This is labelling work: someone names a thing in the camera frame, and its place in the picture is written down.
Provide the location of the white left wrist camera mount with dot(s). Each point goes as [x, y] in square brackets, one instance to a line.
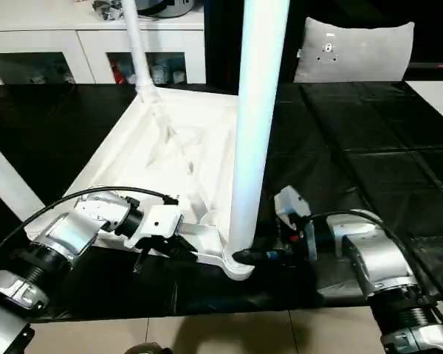
[158, 223]

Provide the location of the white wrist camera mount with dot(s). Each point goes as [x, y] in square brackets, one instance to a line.
[158, 223]
[291, 201]

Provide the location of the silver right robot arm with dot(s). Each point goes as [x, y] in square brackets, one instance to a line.
[373, 250]

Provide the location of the white pillow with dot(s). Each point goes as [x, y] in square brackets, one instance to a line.
[354, 55]

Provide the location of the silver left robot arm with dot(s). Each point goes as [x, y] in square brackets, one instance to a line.
[70, 232]

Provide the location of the white glass-door cabinet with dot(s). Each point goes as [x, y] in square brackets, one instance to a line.
[40, 40]

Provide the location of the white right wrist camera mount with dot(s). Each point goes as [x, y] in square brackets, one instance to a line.
[291, 201]

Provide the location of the black table mat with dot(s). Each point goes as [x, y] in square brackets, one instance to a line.
[373, 129]

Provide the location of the white flat board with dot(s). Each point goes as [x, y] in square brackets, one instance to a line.
[439, 99]

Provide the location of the white plastic table top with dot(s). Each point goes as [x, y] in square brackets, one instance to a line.
[133, 140]

